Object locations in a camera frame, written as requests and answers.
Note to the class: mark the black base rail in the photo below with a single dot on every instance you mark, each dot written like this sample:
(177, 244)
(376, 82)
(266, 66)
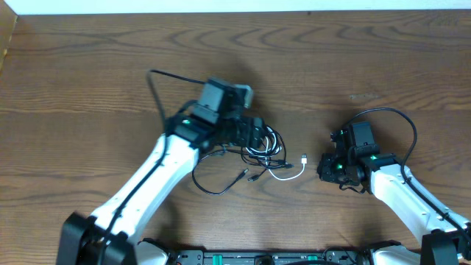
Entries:
(287, 257)

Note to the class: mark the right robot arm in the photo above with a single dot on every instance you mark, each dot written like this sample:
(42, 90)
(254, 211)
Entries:
(442, 234)

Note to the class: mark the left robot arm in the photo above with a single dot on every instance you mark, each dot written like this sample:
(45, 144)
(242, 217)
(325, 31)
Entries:
(112, 233)

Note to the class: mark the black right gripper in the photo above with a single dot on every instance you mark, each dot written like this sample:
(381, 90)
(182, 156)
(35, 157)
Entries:
(327, 169)

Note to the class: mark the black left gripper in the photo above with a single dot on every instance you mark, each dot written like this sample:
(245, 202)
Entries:
(252, 129)

